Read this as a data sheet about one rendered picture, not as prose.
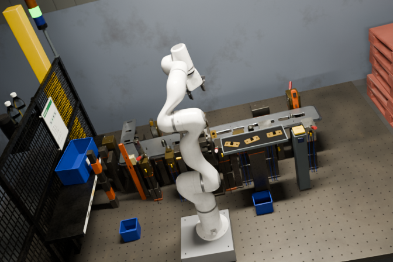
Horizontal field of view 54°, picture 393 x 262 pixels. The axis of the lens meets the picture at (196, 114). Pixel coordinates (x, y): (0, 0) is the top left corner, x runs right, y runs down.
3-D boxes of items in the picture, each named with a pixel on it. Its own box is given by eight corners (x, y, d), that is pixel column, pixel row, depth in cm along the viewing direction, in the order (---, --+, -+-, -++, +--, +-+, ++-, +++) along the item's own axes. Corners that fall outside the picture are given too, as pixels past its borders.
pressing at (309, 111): (313, 102, 263) (313, 100, 262) (324, 121, 244) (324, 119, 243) (120, 145, 273) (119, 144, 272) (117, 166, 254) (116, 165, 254)
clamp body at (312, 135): (314, 159, 260) (311, 116, 240) (320, 171, 250) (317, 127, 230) (303, 161, 260) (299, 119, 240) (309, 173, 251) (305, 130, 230)
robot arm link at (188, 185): (216, 211, 205) (207, 179, 192) (183, 216, 208) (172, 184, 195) (216, 195, 215) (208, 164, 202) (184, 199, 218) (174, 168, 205)
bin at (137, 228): (141, 226, 246) (137, 217, 241) (140, 239, 238) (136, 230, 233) (125, 229, 247) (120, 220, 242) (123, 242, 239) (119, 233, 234)
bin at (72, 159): (100, 151, 266) (93, 136, 259) (86, 183, 242) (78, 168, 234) (78, 154, 269) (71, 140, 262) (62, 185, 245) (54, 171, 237)
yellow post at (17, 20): (126, 202, 368) (28, 0, 256) (124, 216, 353) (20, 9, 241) (107, 205, 369) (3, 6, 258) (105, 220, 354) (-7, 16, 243)
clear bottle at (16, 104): (34, 116, 244) (19, 89, 233) (31, 121, 239) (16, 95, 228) (24, 118, 245) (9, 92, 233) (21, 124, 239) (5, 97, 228)
